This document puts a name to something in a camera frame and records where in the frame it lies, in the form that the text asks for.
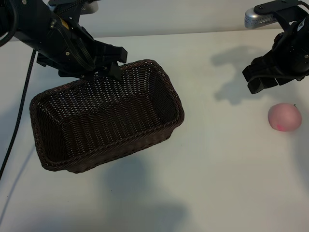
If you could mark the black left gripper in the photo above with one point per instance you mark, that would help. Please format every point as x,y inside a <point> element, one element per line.
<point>60,50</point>

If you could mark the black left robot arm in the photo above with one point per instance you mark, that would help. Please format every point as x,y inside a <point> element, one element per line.
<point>26,26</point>

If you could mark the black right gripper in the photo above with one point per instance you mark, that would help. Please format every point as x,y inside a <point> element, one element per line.
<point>294,53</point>

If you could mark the dark brown wicker basket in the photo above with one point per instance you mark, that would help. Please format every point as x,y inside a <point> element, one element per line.
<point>108,116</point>

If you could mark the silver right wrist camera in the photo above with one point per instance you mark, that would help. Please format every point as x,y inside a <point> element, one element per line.
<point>256,20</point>

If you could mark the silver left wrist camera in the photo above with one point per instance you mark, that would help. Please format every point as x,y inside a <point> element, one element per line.
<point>89,8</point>

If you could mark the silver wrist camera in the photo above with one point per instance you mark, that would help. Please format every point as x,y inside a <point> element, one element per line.
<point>256,20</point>
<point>89,8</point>

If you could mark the pink peach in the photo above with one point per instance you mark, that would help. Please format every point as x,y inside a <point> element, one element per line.
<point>285,117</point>

